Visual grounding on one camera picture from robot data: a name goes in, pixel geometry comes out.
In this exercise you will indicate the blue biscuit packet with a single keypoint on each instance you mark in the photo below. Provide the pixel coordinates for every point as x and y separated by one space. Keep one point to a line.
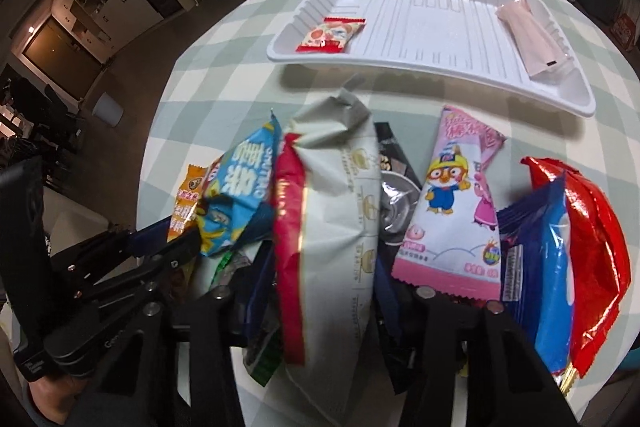
540 257

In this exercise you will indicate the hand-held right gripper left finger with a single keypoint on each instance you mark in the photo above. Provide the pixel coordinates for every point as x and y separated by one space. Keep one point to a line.
210 357

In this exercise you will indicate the pink cartoon snack packet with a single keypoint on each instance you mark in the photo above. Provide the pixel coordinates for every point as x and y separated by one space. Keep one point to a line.
450 217

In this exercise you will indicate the blue yellow snack packet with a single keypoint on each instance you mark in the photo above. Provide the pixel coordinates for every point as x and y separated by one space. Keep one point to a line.
245 177

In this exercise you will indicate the white plastic tray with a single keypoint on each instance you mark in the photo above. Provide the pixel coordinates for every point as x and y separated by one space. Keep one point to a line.
425 32

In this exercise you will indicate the red box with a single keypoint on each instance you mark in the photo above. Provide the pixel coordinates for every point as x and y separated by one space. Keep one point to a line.
625 29

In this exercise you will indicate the pale pink long packet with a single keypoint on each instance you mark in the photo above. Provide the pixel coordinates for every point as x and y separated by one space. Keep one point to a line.
530 37

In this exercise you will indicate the white trash bin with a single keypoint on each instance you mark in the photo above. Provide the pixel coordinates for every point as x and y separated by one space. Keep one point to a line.
107 109

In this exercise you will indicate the green grey snack packet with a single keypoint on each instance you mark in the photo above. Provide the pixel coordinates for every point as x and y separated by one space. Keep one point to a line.
260 362

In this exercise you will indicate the small red white snack packet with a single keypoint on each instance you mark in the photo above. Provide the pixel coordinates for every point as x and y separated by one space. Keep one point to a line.
330 36

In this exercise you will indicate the dark red foil snack packet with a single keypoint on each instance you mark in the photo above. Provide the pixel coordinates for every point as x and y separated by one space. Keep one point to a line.
290 257

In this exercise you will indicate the bright red snack packet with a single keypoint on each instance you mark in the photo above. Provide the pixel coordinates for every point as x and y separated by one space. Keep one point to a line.
595 257

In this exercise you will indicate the gold foil snack packet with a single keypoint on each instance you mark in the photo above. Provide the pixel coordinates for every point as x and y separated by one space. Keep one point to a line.
567 379

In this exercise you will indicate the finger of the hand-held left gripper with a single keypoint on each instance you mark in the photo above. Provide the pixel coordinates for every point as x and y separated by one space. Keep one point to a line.
175 252
150 239

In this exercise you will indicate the black snack packet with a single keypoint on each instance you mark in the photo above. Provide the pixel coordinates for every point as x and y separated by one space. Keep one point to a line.
392 157

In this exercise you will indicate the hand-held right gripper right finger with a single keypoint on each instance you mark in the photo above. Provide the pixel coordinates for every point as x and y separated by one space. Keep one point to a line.
440 357

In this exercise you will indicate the orange yellow snack packet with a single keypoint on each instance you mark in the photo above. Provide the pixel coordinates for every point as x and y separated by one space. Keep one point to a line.
187 202

